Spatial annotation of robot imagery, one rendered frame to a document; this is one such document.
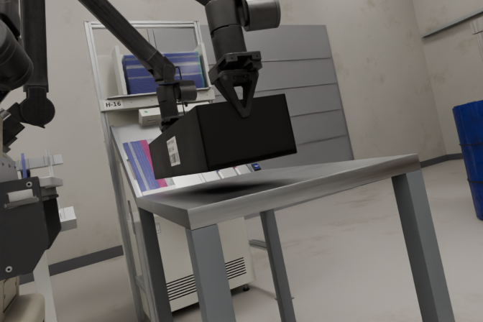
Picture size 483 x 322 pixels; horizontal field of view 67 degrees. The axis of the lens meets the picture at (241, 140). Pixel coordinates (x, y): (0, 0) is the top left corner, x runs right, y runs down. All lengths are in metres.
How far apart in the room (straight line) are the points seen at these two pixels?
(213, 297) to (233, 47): 0.39
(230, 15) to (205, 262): 0.40
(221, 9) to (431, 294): 0.63
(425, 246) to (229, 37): 0.51
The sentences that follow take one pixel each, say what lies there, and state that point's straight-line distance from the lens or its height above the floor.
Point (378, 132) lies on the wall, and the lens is 7.04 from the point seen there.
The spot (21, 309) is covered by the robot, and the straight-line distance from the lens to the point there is 0.88.
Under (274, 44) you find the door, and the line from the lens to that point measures 5.94.
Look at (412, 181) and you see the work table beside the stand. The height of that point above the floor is 0.75.
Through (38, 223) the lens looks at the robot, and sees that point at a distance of 0.73.
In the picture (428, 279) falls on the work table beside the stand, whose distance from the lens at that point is 0.78.
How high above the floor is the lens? 0.85
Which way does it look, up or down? 3 degrees up
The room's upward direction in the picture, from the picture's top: 11 degrees counter-clockwise
